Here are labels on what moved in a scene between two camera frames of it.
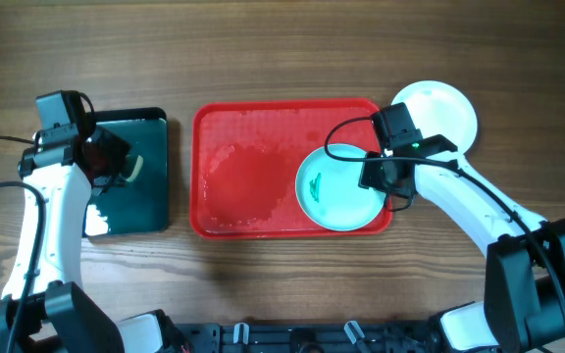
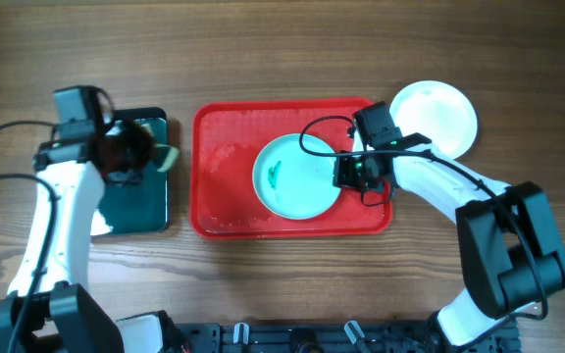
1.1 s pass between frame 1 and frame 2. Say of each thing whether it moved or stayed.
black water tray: stayed
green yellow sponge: moved
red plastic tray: stayed
